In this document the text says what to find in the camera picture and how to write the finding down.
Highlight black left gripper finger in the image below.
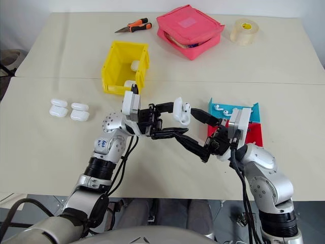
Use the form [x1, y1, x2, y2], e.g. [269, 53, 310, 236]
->
[151, 128, 189, 141]
[153, 101, 176, 113]

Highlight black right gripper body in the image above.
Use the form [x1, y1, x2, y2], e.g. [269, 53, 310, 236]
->
[201, 124, 234, 163]

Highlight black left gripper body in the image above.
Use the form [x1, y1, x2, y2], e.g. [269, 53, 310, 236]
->
[138, 103, 164, 138]

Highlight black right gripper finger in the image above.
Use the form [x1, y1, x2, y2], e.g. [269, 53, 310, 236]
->
[191, 108, 227, 128]
[174, 132, 212, 163]

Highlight yellow plastic bin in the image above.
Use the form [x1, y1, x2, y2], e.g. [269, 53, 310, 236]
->
[101, 40, 150, 96]

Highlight red tray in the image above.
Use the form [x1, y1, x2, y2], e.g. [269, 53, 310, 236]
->
[206, 122, 264, 148]

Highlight blue tray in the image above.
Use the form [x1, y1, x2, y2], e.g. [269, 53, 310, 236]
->
[208, 97, 260, 125]

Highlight grey rounded shape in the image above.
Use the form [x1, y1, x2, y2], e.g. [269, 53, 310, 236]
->
[186, 199, 215, 238]
[118, 199, 158, 231]

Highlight orange and black pliers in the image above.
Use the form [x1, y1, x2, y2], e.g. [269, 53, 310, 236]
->
[114, 17, 153, 34]

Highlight pink fabric pouch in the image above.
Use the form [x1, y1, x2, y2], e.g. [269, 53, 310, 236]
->
[155, 4, 226, 61]

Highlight clear tape roll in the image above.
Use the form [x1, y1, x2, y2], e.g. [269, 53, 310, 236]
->
[230, 18, 259, 47]

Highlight grey robot torso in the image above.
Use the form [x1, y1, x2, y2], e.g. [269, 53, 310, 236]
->
[0, 216, 216, 244]

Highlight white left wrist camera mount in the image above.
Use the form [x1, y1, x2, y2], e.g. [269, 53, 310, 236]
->
[121, 83, 142, 122]

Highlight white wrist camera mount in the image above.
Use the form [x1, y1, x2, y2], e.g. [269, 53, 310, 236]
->
[121, 83, 142, 122]
[227, 107, 252, 146]

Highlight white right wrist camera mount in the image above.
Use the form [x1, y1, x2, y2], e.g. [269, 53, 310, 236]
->
[227, 107, 252, 146]

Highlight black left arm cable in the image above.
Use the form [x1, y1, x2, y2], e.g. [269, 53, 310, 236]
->
[105, 135, 140, 198]

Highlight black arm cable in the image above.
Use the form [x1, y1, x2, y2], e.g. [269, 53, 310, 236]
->
[105, 135, 140, 198]
[229, 146, 265, 244]

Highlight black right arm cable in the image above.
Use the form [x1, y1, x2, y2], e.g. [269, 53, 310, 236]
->
[229, 146, 265, 244]

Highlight thick black cable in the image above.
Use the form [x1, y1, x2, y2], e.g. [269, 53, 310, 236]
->
[0, 198, 56, 236]

